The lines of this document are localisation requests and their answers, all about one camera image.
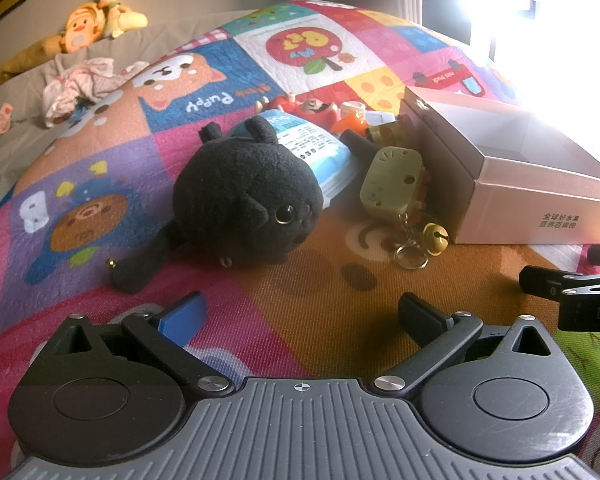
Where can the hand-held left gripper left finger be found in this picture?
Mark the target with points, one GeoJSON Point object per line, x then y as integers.
{"type": "Point", "coordinates": [182, 312]}

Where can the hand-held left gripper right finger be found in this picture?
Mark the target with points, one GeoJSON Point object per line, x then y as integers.
{"type": "Point", "coordinates": [420, 312]}

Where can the pink cardboard box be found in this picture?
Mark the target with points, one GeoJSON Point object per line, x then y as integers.
{"type": "Point", "coordinates": [530, 200]}

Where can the black cat plush toy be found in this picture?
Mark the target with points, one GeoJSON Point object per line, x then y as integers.
{"type": "Point", "coordinates": [240, 185]}

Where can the blue wet wipes packet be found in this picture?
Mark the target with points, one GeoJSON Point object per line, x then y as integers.
{"type": "Point", "coordinates": [310, 145]}

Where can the colourful printed blanket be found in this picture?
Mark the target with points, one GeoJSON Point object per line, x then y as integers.
{"type": "Point", "coordinates": [305, 270]}

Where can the black cylindrical object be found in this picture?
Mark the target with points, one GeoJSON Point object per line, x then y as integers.
{"type": "Point", "coordinates": [359, 144]}

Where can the olive green toy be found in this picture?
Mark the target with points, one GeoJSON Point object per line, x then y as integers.
{"type": "Point", "coordinates": [387, 132]}

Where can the grey bed sheet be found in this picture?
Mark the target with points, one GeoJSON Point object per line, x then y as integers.
{"type": "Point", "coordinates": [10, 160]}

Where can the red monster toy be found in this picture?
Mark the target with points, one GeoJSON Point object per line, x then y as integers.
{"type": "Point", "coordinates": [287, 107]}

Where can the pink crumpled clothes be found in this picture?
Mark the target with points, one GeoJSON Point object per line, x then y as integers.
{"type": "Point", "coordinates": [80, 85]}

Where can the yellow plush toy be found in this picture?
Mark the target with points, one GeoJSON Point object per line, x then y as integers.
{"type": "Point", "coordinates": [127, 22]}

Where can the mustard yellow pillow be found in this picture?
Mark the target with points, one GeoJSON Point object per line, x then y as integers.
{"type": "Point", "coordinates": [20, 62]}

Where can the orange tiger plush toy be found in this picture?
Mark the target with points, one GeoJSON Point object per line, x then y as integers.
{"type": "Point", "coordinates": [82, 30]}

